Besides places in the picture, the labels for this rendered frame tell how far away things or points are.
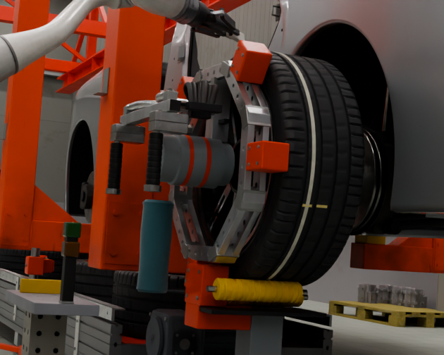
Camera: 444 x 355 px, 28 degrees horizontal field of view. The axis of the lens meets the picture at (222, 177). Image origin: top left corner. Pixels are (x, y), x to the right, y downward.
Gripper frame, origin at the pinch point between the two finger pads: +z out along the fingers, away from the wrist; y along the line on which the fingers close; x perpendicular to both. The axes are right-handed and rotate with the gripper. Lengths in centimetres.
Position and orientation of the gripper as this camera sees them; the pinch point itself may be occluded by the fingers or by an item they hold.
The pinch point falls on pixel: (235, 34)
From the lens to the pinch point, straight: 266.6
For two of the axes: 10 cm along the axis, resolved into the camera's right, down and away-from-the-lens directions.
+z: 6.5, 2.3, 7.2
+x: -0.5, -9.4, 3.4
